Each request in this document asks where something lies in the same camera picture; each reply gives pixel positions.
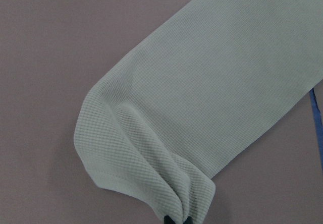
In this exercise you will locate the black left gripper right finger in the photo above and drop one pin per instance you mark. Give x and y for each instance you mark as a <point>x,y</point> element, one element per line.
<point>189,220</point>

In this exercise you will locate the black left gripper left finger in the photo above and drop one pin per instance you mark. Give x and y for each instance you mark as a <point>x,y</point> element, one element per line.
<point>168,220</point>

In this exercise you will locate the olive green long-sleeve shirt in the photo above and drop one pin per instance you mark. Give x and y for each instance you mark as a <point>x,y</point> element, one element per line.
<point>195,93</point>

